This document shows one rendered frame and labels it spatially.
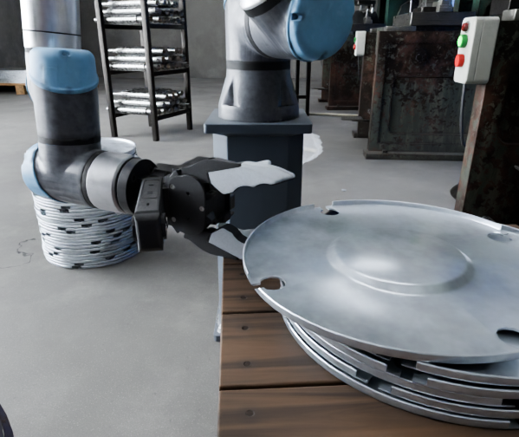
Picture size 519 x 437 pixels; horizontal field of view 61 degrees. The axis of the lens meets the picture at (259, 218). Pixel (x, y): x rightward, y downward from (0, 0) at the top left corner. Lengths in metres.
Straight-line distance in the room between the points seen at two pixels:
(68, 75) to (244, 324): 0.35
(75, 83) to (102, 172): 0.11
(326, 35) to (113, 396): 0.69
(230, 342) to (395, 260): 0.16
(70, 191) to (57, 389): 0.44
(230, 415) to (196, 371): 0.57
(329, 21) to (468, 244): 0.36
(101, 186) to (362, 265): 0.32
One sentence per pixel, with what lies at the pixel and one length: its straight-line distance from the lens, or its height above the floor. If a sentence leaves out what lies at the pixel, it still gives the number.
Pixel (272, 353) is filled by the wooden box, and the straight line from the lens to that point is 0.37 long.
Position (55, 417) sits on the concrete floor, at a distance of 0.87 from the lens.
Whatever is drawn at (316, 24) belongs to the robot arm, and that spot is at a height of 0.60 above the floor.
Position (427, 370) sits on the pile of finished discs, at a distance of 0.32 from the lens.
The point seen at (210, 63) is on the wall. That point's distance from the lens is 7.51.
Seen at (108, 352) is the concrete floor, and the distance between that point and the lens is 0.97.
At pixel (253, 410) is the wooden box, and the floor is 0.35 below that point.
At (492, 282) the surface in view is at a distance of 0.42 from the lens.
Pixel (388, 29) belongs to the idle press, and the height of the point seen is 0.62.
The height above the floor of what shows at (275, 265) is 0.39.
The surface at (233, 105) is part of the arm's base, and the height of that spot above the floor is 0.47.
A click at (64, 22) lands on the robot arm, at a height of 0.61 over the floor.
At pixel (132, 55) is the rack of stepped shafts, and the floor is 0.49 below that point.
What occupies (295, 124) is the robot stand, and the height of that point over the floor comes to 0.45.
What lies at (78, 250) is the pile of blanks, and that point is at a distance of 1.28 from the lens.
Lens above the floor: 0.58
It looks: 22 degrees down
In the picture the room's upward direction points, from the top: straight up
